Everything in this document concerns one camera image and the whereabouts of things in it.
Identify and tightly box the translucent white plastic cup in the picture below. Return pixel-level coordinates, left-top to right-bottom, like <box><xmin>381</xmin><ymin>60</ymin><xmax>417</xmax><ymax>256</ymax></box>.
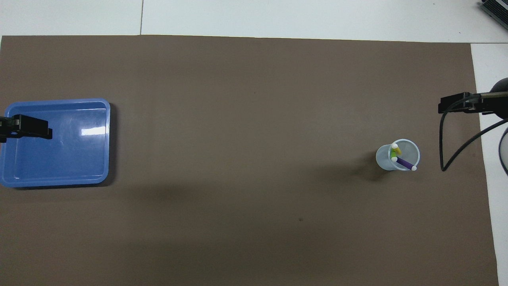
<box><xmin>375</xmin><ymin>139</ymin><xmax>421</xmax><ymax>172</ymax></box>

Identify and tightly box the large brown table mat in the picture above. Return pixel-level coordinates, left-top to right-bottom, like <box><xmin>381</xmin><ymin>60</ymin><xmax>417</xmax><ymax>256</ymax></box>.
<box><xmin>0</xmin><ymin>35</ymin><xmax>500</xmax><ymax>286</ymax></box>

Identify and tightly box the purple highlighter pen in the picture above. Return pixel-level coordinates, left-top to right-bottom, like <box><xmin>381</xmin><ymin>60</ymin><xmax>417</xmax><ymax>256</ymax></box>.
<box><xmin>391</xmin><ymin>157</ymin><xmax>418</xmax><ymax>172</ymax></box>

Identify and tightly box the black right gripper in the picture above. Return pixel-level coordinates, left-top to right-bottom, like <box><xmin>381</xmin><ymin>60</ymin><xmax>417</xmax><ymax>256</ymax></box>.
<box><xmin>437</xmin><ymin>77</ymin><xmax>508</xmax><ymax>120</ymax></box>

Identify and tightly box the blue plastic tray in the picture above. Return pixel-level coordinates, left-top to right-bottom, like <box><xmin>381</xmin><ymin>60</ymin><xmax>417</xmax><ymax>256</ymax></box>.
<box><xmin>0</xmin><ymin>98</ymin><xmax>111</xmax><ymax>188</ymax></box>

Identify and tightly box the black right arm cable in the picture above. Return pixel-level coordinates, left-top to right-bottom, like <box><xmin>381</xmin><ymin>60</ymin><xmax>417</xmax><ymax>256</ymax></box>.
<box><xmin>439</xmin><ymin>92</ymin><xmax>508</xmax><ymax>172</ymax></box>

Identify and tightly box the grey ribbed device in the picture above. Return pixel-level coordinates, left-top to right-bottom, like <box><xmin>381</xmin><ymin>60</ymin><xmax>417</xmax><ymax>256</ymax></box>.
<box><xmin>478</xmin><ymin>0</ymin><xmax>508</xmax><ymax>21</ymax></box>

